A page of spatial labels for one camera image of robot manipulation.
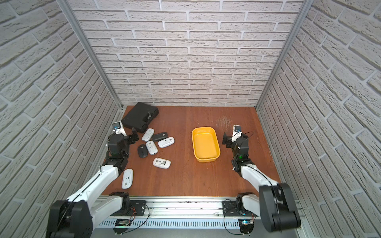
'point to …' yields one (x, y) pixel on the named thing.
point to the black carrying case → (140, 116)
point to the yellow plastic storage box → (205, 144)
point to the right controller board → (246, 226)
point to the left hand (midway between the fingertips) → (127, 127)
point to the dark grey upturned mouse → (158, 136)
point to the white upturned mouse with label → (161, 162)
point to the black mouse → (143, 150)
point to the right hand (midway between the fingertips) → (235, 132)
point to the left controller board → (121, 226)
